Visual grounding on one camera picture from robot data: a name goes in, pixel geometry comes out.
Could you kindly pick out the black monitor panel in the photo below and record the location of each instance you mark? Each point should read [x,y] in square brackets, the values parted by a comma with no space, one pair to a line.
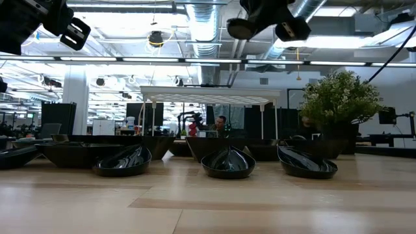
[144,113]

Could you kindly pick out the yellow hanging pendant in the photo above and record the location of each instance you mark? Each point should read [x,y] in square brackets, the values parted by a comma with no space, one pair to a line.
[298,65]

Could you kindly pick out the person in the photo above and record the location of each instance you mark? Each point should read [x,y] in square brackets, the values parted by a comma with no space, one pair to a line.
[221,125]
[305,125]

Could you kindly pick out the black teardrop mini plate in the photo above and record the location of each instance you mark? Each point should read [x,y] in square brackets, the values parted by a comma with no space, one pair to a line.
[227,164]
[305,165]
[13,159]
[123,162]

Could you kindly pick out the linear ceiling light strip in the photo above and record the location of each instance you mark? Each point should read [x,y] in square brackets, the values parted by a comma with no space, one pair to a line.
[208,60]

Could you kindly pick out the black partition panel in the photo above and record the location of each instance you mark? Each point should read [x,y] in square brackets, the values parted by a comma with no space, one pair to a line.
[58,118]

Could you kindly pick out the silver spiral ceiling duct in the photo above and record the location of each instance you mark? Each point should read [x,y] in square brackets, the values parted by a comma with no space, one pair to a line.
[276,52]
[204,55]

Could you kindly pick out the large dark bowl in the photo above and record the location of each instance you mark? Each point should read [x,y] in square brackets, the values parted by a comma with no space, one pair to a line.
[159,146]

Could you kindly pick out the grey chair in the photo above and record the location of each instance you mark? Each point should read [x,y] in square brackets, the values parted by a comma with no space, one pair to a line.
[50,130]

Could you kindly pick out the black curtain panel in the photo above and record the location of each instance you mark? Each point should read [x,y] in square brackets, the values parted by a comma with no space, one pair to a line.
[252,123]

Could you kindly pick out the small green potted plant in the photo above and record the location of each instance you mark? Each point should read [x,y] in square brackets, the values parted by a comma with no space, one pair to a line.
[184,133]

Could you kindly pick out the black ceiling device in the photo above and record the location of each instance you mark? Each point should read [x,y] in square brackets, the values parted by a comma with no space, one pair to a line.
[156,38]
[100,81]
[178,81]

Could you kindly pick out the black background robot arm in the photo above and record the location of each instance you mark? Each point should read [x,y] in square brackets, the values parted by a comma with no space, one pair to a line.
[185,117]

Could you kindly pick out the grey laptop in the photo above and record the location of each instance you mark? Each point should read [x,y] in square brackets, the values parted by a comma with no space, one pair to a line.
[207,134]

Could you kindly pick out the white cabinet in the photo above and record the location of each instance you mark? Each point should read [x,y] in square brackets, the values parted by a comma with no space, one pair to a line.
[103,127]

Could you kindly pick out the green potted plant black pot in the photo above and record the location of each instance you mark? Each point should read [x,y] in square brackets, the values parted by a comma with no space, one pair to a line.
[338,97]

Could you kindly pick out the black aluminium table frame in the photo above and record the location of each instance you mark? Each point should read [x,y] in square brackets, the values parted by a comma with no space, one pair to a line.
[383,152]

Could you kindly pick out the red object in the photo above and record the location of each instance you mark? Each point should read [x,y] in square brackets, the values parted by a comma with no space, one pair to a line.
[193,130]

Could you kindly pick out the grey domed object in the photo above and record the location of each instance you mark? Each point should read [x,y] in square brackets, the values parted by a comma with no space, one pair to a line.
[299,137]

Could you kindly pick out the black box on stand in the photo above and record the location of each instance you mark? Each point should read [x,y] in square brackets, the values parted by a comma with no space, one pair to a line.
[386,115]

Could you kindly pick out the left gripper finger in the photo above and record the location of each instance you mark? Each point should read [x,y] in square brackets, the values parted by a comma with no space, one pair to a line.
[16,26]

